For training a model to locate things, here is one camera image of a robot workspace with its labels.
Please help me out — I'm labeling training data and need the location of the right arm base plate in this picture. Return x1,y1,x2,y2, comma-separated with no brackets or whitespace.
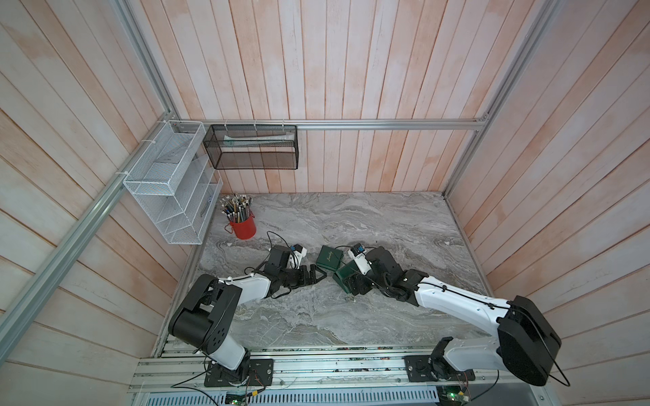
404,355,476,382

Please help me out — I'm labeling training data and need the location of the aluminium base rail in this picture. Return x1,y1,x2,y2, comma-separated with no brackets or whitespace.
126,346,549,394

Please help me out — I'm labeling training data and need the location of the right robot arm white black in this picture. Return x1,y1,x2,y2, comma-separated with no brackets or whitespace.
333,245,561,387

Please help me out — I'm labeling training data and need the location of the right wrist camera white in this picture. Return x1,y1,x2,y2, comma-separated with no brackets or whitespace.
348,244,372,275

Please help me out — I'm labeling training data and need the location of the red pencil cup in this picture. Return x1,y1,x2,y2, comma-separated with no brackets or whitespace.
224,214,257,240

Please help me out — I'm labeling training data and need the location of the pencils bundle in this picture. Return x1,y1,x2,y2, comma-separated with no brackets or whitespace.
220,194,254,223

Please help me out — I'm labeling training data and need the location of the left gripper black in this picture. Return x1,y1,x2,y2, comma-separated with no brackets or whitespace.
278,264,327,289

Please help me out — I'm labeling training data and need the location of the aluminium frame rail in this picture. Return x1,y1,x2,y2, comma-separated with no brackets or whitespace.
176,118,487,131

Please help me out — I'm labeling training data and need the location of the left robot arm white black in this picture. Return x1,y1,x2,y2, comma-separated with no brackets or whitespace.
168,245,327,386

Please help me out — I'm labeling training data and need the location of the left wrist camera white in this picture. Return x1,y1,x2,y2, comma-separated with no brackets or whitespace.
289,245,307,269

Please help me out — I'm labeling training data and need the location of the white wire mesh shelf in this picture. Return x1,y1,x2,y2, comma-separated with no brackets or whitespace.
124,120,223,245

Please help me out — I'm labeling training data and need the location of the black mesh basket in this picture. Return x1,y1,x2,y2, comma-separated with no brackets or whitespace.
203,123,300,170

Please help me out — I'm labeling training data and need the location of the left green jewelry box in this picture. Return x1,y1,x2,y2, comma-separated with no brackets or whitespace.
316,245,344,272

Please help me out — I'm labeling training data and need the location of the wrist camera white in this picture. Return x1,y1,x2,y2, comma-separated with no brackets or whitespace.
289,245,307,269
348,244,372,275

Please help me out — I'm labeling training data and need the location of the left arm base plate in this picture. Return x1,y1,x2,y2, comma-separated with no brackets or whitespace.
204,359,274,387

